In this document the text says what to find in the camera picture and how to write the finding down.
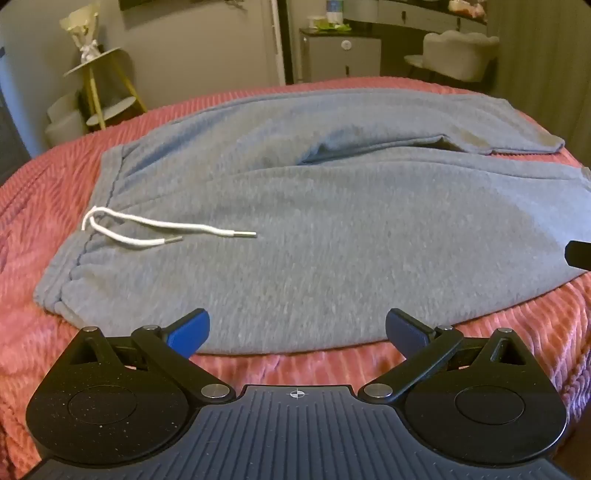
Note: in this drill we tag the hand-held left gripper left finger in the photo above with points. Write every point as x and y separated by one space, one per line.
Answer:
187 333

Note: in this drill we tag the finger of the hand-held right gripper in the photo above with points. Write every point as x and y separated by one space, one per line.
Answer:
579 254

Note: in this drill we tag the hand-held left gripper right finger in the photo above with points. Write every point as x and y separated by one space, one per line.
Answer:
402 330

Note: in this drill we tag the grey pants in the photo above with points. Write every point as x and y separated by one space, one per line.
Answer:
323 230

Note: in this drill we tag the pink ribbed bedspread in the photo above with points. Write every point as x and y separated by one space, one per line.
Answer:
41 350

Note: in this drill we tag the white shell-shaped chair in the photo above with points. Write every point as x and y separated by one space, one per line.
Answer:
455 57

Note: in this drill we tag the white round storage box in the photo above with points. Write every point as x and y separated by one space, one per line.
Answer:
64 122

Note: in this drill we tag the round side table yellow legs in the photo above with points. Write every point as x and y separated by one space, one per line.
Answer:
104 74

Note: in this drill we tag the grey small cabinet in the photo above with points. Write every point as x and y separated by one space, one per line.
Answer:
341 55

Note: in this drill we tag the grey dresser with drawers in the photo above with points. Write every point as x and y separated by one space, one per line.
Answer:
415 14

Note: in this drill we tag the wrapped flower bouquet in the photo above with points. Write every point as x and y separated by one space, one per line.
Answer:
84 32

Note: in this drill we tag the plastic bottle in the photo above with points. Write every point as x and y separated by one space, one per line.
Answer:
333 11

